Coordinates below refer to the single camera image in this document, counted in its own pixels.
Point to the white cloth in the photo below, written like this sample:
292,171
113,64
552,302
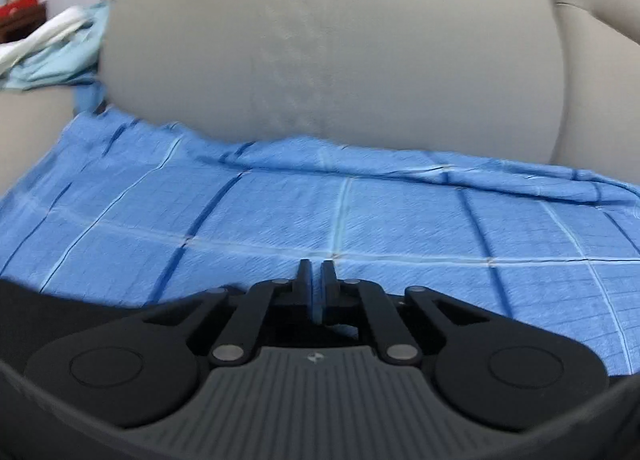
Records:
30,42

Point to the dark wooden cabinet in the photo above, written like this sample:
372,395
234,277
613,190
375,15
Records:
20,22

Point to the blue checked blanket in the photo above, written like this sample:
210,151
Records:
350,220

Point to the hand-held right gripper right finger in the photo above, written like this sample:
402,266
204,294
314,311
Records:
327,292

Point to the grey sofa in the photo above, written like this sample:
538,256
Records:
350,54

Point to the red box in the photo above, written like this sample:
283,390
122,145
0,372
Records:
17,0

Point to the light teal cloth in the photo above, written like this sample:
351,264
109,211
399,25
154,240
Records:
60,57

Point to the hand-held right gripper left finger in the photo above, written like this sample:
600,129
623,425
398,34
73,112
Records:
306,292

